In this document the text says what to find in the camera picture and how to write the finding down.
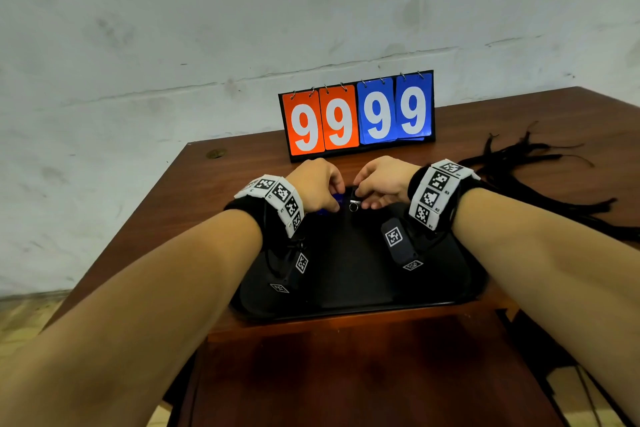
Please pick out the person's right hand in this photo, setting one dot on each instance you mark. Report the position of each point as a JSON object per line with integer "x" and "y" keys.
{"x": 390, "y": 179}

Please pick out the person's left hand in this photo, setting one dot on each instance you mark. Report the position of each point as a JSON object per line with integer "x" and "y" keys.
{"x": 317, "y": 184}

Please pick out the black plastic tray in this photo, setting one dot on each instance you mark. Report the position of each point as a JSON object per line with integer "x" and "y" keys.
{"x": 350, "y": 266}

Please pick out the person's right forearm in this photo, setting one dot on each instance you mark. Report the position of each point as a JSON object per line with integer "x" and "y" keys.
{"x": 555, "y": 271}

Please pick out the person's left forearm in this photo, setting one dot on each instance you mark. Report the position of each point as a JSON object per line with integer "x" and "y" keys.
{"x": 130, "y": 326}

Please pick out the black white marker wristband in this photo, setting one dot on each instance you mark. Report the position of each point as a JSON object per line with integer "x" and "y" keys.
{"x": 282, "y": 199}
{"x": 435, "y": 194}

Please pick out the orange blue flip scoreboard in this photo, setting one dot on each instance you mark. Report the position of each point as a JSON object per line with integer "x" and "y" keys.
{"x": 357, "y": 116}

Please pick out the brown wooden desk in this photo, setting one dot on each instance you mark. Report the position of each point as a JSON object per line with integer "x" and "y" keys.
{"x": 200, "y": 191}

